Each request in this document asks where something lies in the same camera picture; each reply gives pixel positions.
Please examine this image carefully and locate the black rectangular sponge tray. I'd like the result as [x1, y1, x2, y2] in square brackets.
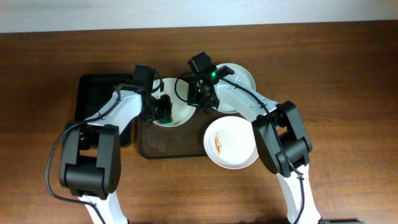
[75, 73, 132, 150]

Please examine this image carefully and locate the brown serving tray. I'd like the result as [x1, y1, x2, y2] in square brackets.
[136, 76, 259, 160]

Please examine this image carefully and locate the white plate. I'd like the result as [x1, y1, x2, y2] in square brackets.
[210, 63, 256, 114]
[203, 116, 259, 169]
[152, 78, 196, 127]

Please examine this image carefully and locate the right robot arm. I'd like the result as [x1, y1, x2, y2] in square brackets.
[188, 72, 323, 223]

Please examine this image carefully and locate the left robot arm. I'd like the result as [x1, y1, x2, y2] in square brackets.
[60, 84, 172, 223]

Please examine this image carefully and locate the green yellow sponge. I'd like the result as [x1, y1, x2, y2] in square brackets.
[159, 114, 173, 126]

